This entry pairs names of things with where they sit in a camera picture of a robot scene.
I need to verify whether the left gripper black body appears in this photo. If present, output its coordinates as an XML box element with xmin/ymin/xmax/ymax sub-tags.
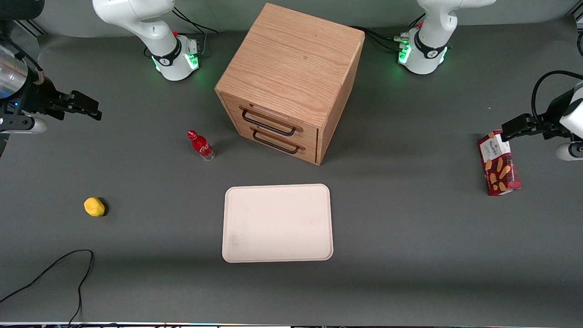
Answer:
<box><xmin>544</xmin><ymin>91</ymin><xmax>575</xmax><ymax>133</ymax></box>

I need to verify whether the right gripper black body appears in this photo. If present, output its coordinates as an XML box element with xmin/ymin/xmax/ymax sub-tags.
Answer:
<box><xmin>20</xmin><ymin>73</ymin><xmax>62</xmax><ymax>119</ymax></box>

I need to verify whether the red coke bottle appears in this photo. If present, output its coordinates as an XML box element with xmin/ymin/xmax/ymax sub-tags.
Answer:
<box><xmin>187</xmin><ymin>130</ymin><xmax>216</xmax><ymax>161</ymax></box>

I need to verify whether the white rectangular tray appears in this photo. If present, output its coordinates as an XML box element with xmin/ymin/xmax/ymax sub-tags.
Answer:
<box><xmin>222</xmin><ymin>184</ymin><xmax>334</xmax><ymax>263</ymax></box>

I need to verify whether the red shortbread cookie box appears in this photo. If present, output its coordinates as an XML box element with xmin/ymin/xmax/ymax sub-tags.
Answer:
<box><xmin>477</xmin><ymin>130</ymin><xmax>521</xmax><ymax>196</ymax></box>

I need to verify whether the yellow lemon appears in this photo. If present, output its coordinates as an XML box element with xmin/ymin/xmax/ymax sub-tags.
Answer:
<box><xmin>84</xmin><ymin>197</ymin><xmax>106</xmax><ymax>217</ymax></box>

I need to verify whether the wooden drawer front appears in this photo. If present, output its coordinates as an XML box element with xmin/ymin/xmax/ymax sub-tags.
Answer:
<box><xmin>236</xmin><ymin>121</ymin><xmax>319</xmax><ymax>165</ymax></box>
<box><xmin>225</xmin><ymin>96</ymin><xmax>320</xmax><ymax>149</ymax></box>

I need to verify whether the wooden drawer cabinet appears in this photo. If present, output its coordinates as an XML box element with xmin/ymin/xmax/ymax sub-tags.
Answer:
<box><xmin>215</xmin><ymin>2</ymin><xmax>366</xmax><ymax>165</ymax></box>

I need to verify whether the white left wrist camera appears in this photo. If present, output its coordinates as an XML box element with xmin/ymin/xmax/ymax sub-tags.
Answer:
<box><xmin>556</xmin><ymin>142</ymin><xmax>583</xmax><ymax>161</ymax></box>

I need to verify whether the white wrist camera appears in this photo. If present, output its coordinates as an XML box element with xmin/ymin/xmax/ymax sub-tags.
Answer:
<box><xmin>556</xmin><ymin>142</ymin><xmax>583</xmax><ymax>161</ymax></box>
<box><xmin>0</xmin><ymin>117</ymin><xmax>48</xmax><ymax>134</ymax></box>

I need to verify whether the black looped gripper cable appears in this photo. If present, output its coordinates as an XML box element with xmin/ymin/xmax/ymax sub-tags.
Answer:
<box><xmin>531</xmin><ymin>71</ymin><xmax>583</xmax><ymax>130</ymax></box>

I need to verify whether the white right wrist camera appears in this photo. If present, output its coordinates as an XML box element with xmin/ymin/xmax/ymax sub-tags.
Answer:
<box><xmin>0</xmin><ymin>117</ymin><xmax>48</xmax><ymax>134</ymax></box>

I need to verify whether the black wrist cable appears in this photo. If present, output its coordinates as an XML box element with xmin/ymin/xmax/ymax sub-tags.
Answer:
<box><xmin>0</xmin><ymin>33</ymin><xmax>45</xmax><ymax>86</ymax></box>

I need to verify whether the aluminium frame rail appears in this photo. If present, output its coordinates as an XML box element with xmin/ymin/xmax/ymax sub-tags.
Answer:
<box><xmin>13</xmin><ymin>20</ymin><xmax>48</xmax><ymax>38</ymax></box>

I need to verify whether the black arm base cable bundle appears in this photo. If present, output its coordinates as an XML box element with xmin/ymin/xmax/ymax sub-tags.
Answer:
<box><xmin>351</xmin><ymin>25</ymin><xmax>407</xmax><ymax>53</ymax></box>

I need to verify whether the thin black loose cable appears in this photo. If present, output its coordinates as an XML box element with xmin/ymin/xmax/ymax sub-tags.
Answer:
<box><xmin>0</xmin><ymin>250</ymin><xmax>95</xmax><ymax>326</ymax></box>

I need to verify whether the black metal drawer handle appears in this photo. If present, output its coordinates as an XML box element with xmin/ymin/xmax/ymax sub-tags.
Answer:
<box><xmin>252</xmin><ymin>129</ymin><xmax>301</xmax><ymax>154</ymax></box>
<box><xmin>241</xmin><ymin>108</ymin><xmax>297</xmax><ymax>137</ymax></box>

